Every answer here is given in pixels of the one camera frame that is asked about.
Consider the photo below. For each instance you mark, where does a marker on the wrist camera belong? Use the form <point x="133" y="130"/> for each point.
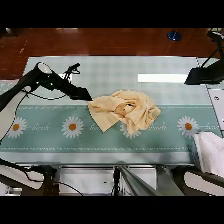
<point x="216" y="36"/>
<point x="74" y="67"/>

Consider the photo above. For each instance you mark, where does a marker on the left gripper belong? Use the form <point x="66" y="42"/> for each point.
<point x="80" y="94"/>

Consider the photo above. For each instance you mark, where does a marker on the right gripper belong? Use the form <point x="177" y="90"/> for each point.
<point x="200" y="76"/>

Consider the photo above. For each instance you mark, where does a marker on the yellow T-shirt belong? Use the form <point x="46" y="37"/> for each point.
<point x="133" y="110"/>

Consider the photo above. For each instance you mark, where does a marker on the silver frame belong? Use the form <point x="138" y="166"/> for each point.
<point x="140" y="183"/>

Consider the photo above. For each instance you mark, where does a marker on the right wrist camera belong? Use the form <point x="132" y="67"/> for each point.
<point x="216" y="36"/>

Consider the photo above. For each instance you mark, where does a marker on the white garment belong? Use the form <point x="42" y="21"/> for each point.
<point x="211" y="153"/>

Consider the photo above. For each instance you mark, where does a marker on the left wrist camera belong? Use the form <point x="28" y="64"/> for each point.
<point x="74" y="67"/>

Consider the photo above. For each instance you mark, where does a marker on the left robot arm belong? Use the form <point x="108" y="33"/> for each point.
<point x="40" y="78"/>

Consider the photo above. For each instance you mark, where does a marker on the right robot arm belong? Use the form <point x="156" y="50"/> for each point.
<point x="200" y="181"/>

